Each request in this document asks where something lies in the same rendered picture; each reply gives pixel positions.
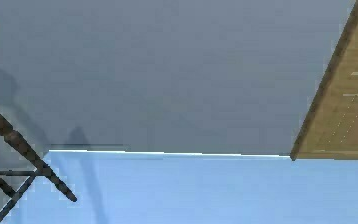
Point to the dark wooden four-legged stool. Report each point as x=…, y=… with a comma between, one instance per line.
x=18, y=142

